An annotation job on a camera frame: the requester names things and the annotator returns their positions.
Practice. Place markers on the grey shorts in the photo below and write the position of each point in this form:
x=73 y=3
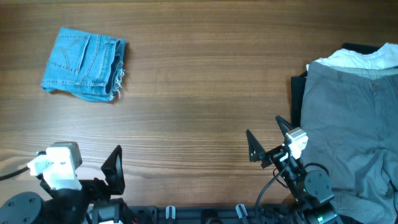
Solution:
x=350 y=117

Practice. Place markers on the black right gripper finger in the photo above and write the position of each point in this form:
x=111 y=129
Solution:
x=256 y=151
x=284 y=125

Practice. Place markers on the black garment under pile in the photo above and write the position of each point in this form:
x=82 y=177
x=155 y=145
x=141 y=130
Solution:
x=297 y=83

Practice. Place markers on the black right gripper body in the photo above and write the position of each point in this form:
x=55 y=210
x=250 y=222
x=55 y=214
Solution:
x=273 y=155

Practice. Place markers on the light blue denim jeans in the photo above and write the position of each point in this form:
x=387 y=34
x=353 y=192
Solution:
x=87 y=65

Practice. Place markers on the white garment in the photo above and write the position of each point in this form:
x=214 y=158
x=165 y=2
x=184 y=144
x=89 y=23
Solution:
x=382 y=59

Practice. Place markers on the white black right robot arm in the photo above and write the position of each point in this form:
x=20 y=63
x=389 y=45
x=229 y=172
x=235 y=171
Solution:
x=312 y=190

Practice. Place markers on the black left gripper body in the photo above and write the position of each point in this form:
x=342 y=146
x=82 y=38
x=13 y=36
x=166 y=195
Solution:
x=94 y=190

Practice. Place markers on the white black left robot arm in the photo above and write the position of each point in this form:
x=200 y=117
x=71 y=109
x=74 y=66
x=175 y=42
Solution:
x=95 y=201

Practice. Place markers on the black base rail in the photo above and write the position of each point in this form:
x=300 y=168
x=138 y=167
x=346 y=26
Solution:
x=267 y=214

